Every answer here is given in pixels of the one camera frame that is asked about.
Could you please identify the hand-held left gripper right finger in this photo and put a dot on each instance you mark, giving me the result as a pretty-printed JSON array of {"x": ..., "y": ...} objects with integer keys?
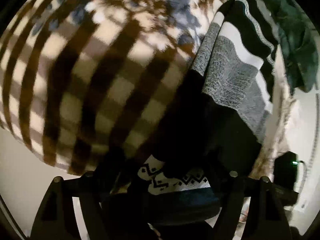
[{"x": 240, "y": 187}]

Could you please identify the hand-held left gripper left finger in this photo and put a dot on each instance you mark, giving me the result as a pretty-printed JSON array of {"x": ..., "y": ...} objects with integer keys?
[{"x": 75, "y": 187}]

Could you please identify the striped knit sweater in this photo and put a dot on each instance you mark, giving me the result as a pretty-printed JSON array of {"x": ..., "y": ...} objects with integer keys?
[{"x": 225, "y": 75}]

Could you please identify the white bed headboard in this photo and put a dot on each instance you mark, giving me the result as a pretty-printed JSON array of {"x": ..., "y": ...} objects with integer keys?
[{"x": 308, "y": 130}]

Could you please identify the floral checked bed blanket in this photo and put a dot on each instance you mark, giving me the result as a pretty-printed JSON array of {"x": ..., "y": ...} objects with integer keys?
[{"x": 100, "y": 67}]

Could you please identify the teal plush blanket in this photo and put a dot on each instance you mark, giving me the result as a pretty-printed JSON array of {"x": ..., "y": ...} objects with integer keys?
[{"x": 295, "y": 42}]

